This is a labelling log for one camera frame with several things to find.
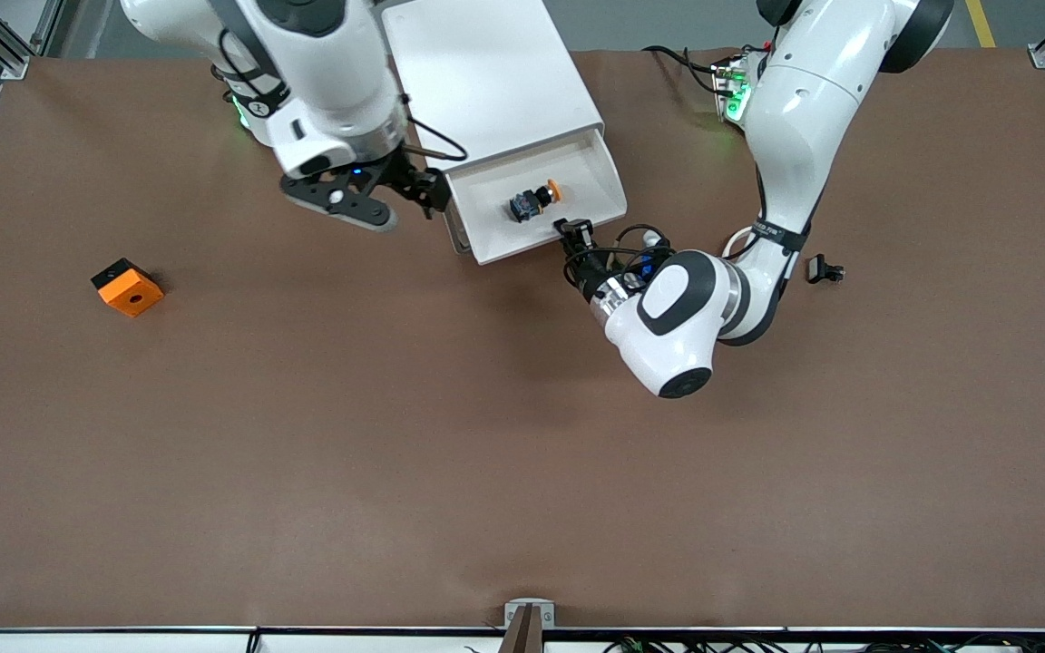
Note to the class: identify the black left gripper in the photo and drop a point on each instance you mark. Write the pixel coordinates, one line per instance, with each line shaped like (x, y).
(588, 270)

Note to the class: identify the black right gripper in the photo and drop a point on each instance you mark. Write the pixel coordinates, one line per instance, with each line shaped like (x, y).
(406, 180)

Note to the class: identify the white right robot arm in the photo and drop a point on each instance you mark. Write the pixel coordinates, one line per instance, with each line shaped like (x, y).
(332, 73)

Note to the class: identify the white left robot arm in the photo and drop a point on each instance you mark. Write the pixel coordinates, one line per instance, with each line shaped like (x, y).
(804, 109)

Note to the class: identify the small black clip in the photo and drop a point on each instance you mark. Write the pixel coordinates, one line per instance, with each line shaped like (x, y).
(817, 268)

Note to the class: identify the orange block with hole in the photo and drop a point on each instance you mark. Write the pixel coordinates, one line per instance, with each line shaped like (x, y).
(132, 295)

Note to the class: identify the grey metal table bracket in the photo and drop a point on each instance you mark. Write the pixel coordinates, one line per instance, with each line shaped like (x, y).
(529, 606)

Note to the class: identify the brown post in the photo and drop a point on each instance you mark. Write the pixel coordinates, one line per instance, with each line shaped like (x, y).
(522, 635)

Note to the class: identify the white table edge rail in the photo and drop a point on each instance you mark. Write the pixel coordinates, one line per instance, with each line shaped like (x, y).
(123, 642)

